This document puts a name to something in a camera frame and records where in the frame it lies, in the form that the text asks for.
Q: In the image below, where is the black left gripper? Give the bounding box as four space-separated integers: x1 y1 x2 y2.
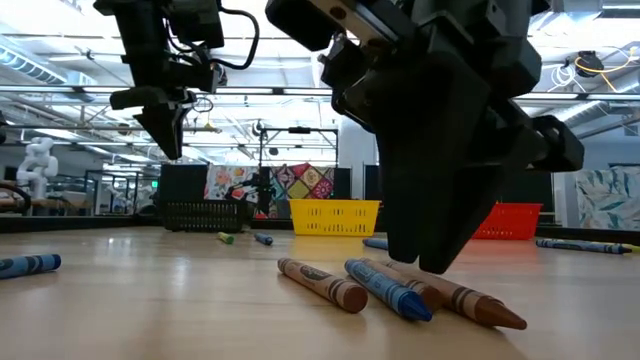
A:
109 0 225 161

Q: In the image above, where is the black partition panel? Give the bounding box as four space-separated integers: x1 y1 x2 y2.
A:
499 169 556 214
158 163 209 204

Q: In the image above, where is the yellow plastic basket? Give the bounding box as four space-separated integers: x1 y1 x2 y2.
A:
288 198 382 237

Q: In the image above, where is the floral patterned cloth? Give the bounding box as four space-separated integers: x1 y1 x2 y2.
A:
203 164 261 202

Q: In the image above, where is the red plastic basket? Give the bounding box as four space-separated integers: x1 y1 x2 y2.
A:
472 202 544 241

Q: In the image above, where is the black plastic basket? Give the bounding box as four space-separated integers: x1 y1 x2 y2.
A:
160 199 250 233

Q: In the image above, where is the colourful patchwork quilt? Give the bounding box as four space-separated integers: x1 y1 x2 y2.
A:
269 162 335 201

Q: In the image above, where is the leaf patterned cloth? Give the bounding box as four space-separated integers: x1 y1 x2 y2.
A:
573 164 640 231

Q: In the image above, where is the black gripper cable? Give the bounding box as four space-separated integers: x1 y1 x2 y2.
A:
209 4 261 71

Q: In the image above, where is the black overhead camera frame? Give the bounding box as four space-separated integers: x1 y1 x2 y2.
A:
257 126 340 166

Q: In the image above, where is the black aluminium rig frame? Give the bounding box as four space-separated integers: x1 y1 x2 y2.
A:
0 212 640 246

